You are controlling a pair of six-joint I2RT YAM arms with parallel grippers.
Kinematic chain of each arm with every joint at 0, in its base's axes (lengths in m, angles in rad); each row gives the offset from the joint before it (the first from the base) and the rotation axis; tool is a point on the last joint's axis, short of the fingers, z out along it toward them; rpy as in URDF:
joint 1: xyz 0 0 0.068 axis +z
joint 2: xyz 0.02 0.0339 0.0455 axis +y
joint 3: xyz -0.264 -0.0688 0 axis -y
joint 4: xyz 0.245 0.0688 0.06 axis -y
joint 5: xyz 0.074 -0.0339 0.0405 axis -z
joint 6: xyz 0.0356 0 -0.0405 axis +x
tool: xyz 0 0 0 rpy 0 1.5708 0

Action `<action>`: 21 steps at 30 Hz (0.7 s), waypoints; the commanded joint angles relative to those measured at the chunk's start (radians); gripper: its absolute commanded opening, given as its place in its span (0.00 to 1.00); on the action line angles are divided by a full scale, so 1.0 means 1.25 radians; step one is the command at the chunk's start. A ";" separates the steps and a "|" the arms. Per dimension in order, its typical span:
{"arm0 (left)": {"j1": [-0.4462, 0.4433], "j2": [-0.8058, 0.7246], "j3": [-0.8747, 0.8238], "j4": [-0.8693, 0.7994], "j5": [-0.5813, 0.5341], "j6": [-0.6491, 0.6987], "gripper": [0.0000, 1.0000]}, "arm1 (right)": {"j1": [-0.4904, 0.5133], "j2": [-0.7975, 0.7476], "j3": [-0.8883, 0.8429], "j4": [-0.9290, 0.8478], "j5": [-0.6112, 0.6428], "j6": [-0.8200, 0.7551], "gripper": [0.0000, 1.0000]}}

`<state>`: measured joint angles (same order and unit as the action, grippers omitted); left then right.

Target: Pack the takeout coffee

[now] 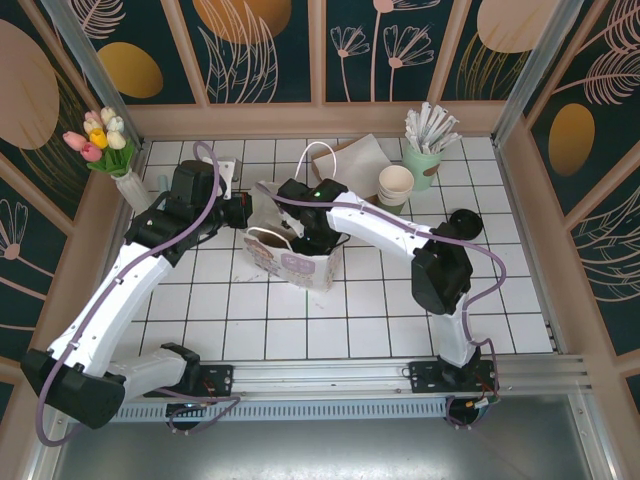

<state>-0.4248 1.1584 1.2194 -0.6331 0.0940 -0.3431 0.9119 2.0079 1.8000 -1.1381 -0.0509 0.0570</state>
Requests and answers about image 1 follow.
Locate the white printed paper bag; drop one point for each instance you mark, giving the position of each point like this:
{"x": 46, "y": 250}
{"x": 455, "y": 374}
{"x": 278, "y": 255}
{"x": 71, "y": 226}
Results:
{"x": 300, "y": 267}

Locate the stack of green paper cups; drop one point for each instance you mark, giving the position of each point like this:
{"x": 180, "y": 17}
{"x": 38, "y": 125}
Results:
{"x": 395, "y": 182}

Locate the mint green holder cup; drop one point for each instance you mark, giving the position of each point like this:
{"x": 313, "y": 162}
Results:
{"x": 422, "y": 170}

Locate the bundle of white straws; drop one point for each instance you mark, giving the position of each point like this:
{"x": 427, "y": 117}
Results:
{"x": 430, "y": 130}

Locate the black cup lid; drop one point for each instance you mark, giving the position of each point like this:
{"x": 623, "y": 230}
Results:
{"x": 467, "y": 222}

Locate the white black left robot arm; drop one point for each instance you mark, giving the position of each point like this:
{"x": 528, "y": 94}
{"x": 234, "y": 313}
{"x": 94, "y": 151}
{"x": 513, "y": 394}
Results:
{"x": 125, "y": 285}

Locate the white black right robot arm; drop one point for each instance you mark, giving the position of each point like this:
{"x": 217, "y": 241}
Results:
{"x": 375, "y": 222}

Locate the light blue garden fork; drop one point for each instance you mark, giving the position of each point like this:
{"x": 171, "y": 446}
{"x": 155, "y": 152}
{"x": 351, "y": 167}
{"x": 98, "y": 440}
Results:
{"x": 162, "y": 182}

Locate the white ribbed vase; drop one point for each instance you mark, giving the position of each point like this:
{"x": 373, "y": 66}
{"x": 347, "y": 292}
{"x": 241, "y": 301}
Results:
{"x": 131, "y": 190}

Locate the green artificial tulip leaves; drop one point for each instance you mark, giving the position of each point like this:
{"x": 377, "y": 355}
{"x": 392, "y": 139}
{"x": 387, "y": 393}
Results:
{"x": 117, "y": 160}

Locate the white artificial tulip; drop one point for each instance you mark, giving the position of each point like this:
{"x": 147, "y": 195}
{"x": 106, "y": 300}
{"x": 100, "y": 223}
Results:
{"x": 107, "y": 115}
{"x": 116, "y": 123}
{"x": 116, "y": 140}

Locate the yellow artificial tulip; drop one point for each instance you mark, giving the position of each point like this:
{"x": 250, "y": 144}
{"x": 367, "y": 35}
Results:
{"x": 98, "y": 138}

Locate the pink artificial tulip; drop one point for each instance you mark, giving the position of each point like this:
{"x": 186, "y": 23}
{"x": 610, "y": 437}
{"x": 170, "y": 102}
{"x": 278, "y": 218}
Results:
{"x": 72, "y": 140}
{"x": 91, "y": 150}
{"x": 92, "y": 120}

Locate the small green circuit board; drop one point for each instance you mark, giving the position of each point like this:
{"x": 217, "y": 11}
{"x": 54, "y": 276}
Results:
{"x": 484, "y": 405}

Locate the aluminium corner post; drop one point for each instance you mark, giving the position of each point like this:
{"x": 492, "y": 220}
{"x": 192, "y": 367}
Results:
{"x": 95, "y": 70}
{"x": 537, "y": 70}

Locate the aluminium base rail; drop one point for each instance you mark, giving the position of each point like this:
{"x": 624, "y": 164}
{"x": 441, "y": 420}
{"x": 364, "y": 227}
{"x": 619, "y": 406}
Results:
{"x": 320, "y": 380}

